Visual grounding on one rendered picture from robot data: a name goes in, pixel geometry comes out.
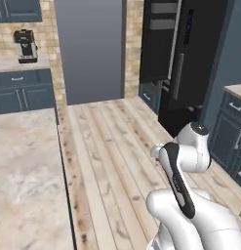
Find black coffee machine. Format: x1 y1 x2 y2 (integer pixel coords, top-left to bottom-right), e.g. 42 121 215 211
13 28 39 64

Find blue wall cupboard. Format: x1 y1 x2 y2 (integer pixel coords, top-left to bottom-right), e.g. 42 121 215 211
0 0 44 24

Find grey fridge door handle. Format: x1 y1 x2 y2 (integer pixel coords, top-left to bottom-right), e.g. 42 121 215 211
172 53 185 102

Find blue cupboard door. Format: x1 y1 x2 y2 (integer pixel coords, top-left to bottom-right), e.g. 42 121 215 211
210 111 241 171

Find black fridge door with bins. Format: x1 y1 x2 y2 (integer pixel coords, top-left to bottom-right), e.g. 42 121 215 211
139 0 181 84

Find blue base cupboards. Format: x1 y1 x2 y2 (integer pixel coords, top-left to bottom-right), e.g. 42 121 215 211
209 90 241 190

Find silver door handle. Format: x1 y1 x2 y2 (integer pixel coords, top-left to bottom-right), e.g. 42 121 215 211
233 127 241 151

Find black fridge door with handle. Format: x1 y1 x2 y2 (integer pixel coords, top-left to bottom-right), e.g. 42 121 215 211
166 0 230 110

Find blue cupboard beside fridge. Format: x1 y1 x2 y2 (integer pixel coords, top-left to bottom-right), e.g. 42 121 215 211
139 81 163 115

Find blue drawer front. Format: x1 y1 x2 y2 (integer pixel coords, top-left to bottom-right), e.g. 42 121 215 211
221 92 241 124

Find black fridge bottom drawer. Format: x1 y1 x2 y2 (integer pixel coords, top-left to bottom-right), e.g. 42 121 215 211
157 97 204 139

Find silver drawer handle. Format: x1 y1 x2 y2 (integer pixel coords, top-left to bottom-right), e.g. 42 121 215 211
227 102 241 112

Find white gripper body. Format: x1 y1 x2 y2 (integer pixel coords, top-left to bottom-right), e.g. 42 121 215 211
149 144 164 161

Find blue base cupboard run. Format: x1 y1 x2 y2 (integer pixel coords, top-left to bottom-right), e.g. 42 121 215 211
0 67 58 116

